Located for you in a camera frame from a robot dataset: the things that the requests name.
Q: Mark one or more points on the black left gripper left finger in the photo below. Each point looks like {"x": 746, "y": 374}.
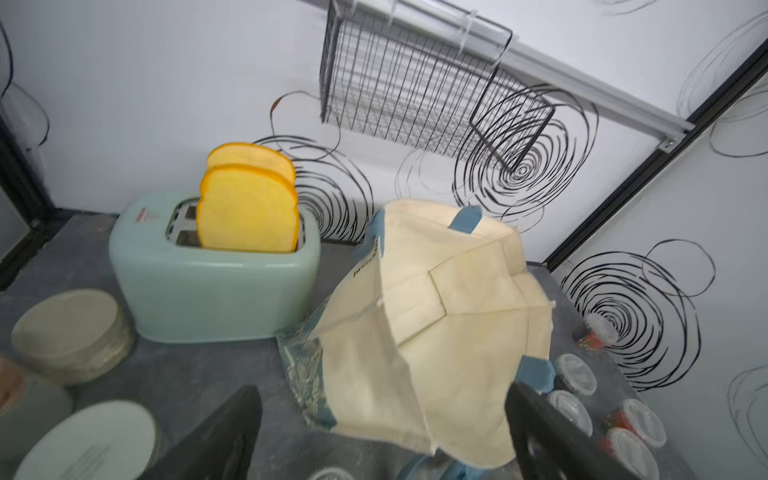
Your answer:
{"x": 221, "y": 447}

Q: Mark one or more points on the black corner frame post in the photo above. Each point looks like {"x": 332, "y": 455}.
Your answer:
{"x": 745, "y": 77}
{"x": 28, "y": 196}

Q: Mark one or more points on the yellow toast slice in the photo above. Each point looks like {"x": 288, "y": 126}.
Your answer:
{"x": 248, "y": 209}
{"x": 252, "y": 155}

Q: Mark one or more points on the black corner frame post right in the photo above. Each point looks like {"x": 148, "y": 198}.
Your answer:
{"x": 745, "y": 77}

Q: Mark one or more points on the yellow toast slice back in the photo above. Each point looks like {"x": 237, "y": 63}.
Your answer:
{"x": 252, "y": 155}

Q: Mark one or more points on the clear lid red seed jar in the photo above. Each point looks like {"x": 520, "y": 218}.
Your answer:
{"x": 572, "y": 409}

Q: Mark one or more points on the dark panda label jar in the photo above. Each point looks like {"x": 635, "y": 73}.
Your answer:
{"x": 117, "y": 439}

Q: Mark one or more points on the cream canvas bag blue handles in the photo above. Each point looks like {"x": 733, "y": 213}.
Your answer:
{"x": 421, "y": 340}

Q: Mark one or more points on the black corner frame post left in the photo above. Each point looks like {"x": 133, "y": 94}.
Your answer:
{"x": 28, "y": 196}

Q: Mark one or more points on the beige lid jar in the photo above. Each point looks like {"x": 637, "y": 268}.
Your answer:
{"x": 74, "y": 337}

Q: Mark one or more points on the mint green toaster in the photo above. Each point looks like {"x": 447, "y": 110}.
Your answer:
{"x": 178, "y": 292}

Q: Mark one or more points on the red bee label seed jar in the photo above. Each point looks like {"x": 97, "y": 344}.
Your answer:
{"x": 595, "y": 332}

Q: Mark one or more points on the yellow toast slice front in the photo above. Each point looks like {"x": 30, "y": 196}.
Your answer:
{"x": 248, "y": 209}

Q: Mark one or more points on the black wire wall basket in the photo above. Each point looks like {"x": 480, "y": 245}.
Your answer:
{"x": 429, "y": 75}

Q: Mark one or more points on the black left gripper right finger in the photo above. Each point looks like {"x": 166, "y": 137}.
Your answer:
{"x": 548, "y": 446}

